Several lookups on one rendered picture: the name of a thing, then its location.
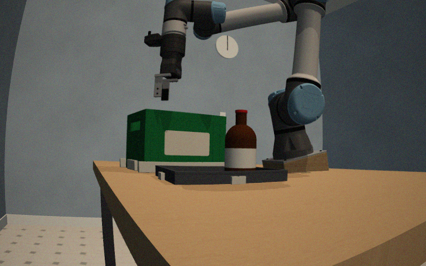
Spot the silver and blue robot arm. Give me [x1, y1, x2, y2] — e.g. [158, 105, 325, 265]
[163, 0, 329, 160]

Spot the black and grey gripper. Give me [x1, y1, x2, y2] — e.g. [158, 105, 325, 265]
[144, 20, 188, 101]

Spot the brown glass bottle with white label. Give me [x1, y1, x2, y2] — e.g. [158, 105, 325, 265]
[224, 110, 257, 171]

